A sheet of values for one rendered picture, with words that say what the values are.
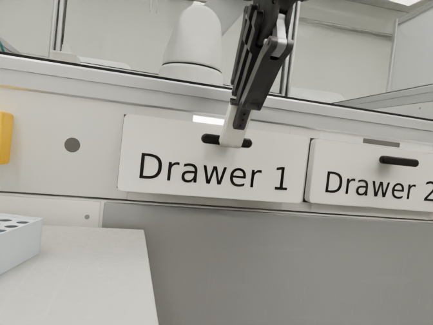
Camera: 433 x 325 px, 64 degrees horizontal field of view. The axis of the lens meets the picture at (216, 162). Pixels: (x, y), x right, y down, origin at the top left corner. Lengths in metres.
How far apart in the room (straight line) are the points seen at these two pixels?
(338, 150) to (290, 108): 0.11
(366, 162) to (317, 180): 0.10
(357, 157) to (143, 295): 0.46
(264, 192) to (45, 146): 0.33
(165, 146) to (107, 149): 0.09
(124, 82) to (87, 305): 0.34
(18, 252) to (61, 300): 0.09
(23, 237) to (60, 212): 0.18
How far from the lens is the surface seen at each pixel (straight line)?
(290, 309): 0.68
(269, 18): 0.38
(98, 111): 0.55
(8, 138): 0.55
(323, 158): 0.62
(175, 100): 0.55
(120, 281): 0.35
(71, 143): 0.55
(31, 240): 0.40
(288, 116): 0.60
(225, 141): 0.47
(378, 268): 0.75
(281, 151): 0.56
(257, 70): 0.38
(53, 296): 0.32
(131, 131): 0.50
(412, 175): 0.73
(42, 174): 0.56
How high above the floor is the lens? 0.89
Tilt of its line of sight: 2 degrees down
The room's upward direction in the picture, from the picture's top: 6 degrees clockwise
